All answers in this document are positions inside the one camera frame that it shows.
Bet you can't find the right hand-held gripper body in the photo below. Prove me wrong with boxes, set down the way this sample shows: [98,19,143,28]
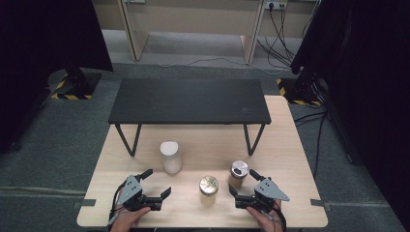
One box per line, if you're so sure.
[234,178,291,215]

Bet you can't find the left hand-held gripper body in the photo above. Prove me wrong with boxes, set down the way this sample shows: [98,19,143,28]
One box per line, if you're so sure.
[116,174,163,213]

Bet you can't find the silver-lidded shaker jar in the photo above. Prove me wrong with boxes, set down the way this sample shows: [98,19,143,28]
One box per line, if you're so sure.
[227,159,249,189]

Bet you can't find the gold-lidded jar of tan powder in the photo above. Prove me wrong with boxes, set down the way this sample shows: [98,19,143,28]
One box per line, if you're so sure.
[198,175,220,207]

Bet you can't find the white-lidded jar of white powder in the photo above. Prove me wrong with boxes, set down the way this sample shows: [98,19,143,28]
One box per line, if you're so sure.
[160,140,183,175]

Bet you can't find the black shelf with metal legs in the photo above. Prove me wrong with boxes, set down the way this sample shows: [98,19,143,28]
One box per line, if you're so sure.
[107,77,273,158]

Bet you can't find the person's left hand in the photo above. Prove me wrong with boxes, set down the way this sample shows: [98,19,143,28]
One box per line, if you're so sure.
[109,206,152,232]

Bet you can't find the person's right hand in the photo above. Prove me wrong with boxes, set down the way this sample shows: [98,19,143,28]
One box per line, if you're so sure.
[246,199,284,232]

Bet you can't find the grey tape piece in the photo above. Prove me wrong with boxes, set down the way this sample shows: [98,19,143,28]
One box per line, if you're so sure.
[309,198,333,209]
[73,198,97,209]

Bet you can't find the black stand with striped tape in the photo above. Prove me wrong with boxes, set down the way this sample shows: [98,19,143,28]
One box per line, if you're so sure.
[47,66,103,101]
[276,66,328,107]

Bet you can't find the black curtain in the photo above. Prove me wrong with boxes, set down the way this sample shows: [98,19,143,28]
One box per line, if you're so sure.
[0,0,114,154]
[289,0,410,231]

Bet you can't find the beige desk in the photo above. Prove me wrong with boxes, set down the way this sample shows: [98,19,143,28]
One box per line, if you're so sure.
[91,0,323,66]

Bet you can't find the white power socket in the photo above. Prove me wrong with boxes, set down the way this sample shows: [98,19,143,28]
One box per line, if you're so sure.
[264,0,288,10]

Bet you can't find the left hand-held gripper cable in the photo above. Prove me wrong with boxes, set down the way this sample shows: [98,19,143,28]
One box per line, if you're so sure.
[106,179,130,232]

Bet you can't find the hand-held gripper cable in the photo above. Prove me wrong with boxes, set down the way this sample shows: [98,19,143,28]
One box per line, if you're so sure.
[264,199,288,232]
[106,179,130,232]

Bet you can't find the right hand-held gripper cable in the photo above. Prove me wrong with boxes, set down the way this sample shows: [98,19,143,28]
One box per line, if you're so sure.
[264,199,288,232]

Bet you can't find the black floor cables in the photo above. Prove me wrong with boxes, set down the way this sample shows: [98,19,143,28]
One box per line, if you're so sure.
[293,109,328,178]

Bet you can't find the thin white cable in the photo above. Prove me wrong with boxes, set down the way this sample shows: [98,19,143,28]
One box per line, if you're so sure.
[158,57,291,75]

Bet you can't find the bundle of black cables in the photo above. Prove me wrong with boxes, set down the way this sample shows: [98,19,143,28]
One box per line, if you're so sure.
[256,6,296,71]

